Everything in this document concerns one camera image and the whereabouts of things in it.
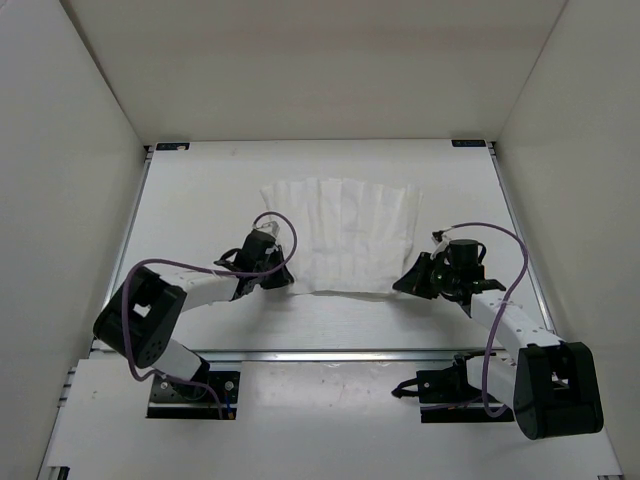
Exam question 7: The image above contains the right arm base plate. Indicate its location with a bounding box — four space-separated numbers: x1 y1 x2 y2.
391 350 515 424

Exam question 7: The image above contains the right corner black label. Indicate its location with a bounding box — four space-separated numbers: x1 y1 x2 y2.
451 139 486 148

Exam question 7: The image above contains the aluminium front table rail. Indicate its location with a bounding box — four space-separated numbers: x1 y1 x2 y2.
199 349 457 364

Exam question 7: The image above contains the white pleated skirt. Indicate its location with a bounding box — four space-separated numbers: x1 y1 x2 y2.
261 177 422 295

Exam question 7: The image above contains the left corner black label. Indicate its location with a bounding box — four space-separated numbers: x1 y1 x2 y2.
155 142 190 151

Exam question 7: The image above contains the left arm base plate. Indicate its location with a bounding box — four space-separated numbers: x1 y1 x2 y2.
146 366 241 421

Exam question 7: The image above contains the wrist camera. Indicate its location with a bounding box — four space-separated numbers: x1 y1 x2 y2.
256 220 280 241
431 230 450 259

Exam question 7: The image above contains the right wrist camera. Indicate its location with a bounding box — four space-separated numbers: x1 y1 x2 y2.
431 230 450 259

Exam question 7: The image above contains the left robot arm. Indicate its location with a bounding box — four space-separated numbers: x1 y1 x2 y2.
93 229 294 398

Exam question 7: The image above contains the corner black label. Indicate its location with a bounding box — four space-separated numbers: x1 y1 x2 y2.
155 142 190 151
451 139 486 148

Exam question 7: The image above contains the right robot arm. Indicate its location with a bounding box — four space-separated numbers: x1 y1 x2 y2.
392 232 604 440

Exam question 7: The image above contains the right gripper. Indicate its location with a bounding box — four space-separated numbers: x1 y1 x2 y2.
393 253 458 300

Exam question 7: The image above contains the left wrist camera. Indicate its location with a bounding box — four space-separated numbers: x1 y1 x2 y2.
256 220 280 241

